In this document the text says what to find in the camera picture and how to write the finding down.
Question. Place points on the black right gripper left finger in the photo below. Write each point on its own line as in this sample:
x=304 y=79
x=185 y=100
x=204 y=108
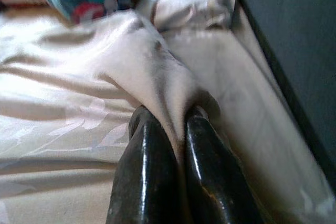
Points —
x=147 y=176

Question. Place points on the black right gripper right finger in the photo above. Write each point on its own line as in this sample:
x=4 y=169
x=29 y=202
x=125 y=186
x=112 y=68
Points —
x=215 y=182

